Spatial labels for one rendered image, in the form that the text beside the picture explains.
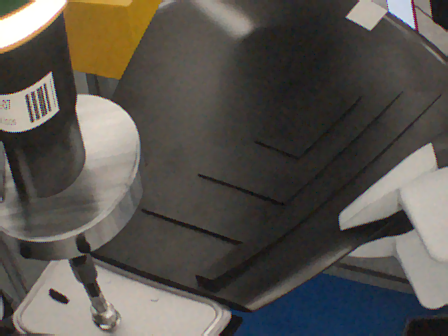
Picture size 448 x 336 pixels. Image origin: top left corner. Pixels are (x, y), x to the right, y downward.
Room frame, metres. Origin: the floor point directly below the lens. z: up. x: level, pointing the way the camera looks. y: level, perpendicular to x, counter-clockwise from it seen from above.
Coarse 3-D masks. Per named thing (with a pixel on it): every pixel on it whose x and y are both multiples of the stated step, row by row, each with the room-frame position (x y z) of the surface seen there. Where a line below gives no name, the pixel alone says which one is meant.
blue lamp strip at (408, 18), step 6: (390, 0) 0.54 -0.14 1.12; (396, 0) 0.53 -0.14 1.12; (402, 0) 0.53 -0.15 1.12; (408, 0) 0.53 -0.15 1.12; (390, 6) 0.54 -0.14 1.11; (396, 6) 0.53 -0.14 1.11; (402, 6) 0.53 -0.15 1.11; (408, 6) 0.53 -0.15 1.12; (396, 12) 0.53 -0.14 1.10; (402, 12) 0.53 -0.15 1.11; (408, 12) 0.53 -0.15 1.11; (402, 18) 0.53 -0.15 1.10; (408, 18) 0.53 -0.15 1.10; (408, 24) 0.53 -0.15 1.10
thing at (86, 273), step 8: (80, 256) 0.25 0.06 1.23; (88, 256) 0.26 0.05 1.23; (72, 264) 0.25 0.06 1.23; (80, 264) 0.25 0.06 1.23; (88, 264) 0.25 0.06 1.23; (80, 272) 0.25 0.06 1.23; (88, 272) 0.25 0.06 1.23; (96, 272) 0.25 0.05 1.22; (80, 280) 0.25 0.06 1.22; (88, 280) 0.25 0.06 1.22; (88, 288) 0.25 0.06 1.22; (96, 288) 0.25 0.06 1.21; (88, 296) 0.25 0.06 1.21; (96, 296) 0.25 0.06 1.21; (96, 304) 0.25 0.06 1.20; (104, 304) 0.25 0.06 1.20
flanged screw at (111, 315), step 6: (90, 306) 0.26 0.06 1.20; (108, 306) 0.26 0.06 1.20; (96, 312) 0.25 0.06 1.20; (102, 312) 0.25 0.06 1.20; (108, 312) 0.25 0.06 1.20; (114, 312) 0.25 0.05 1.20; (96, 318) 0.25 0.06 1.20; (102, 318) 0.25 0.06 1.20; (108, 318) 0.25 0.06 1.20; (114, 318) 0.25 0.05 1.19; (120, 318) 0.25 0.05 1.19; (96, 324) 0.25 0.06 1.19; (102, 324) 0.25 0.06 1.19; (108, 324) 0.25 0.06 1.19; (114, 324) 0.25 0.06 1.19
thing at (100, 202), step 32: (96, 96) 0.28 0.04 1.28; (96, 128) 0.27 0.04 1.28; (128, 128) 0.26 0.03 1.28; (0, 160) 0.26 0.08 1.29; (96, 160) 0.25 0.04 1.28; (128, 160) 0.25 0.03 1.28; (0, 192) 0.24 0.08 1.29; (64, 192) 0.24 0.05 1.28; (96, 192) 0.24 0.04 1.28; (128, 192) 0.24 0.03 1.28; (0, 224) 0.23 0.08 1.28; (32, 224) 0.23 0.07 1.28; (64, 224) 0.23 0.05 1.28; (96, 224) 0.23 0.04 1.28; (32, 256) 0.22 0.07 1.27; (64, 256) 0.22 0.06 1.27
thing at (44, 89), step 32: (64, 32) 0.25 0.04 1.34; (0, 64) 0.24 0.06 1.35; (32, 64) 0.24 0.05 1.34; (64, 64) 0.25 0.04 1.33; (0, 96) 0.24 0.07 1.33; (32, 96) 0.24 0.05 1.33; (64, 96) 0.25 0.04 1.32; (0, 128) 0.24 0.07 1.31; (32, 128) 0.24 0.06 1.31; (64, 128) 0.25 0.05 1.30; (32, 160) 0.24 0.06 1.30; (64, 160) 0.24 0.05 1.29; (32, 192) 0.24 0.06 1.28
